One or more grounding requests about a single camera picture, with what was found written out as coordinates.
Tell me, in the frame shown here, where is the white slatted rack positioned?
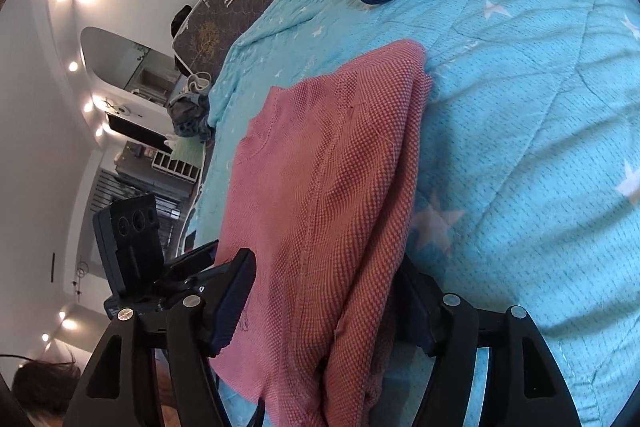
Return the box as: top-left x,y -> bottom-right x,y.
151,150 -> 200,183

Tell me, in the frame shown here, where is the pink knit shirt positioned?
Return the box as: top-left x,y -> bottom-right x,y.
212,40 -> 432,426

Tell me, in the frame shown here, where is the light blue star quilt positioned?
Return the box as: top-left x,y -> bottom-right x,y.
189,0 -> 639,426

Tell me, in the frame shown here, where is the person dark hair head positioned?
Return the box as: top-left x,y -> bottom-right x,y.
1,355 -> 81,426

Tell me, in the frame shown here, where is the grey clothes pile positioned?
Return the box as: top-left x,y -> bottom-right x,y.
167,72 -> 214,142

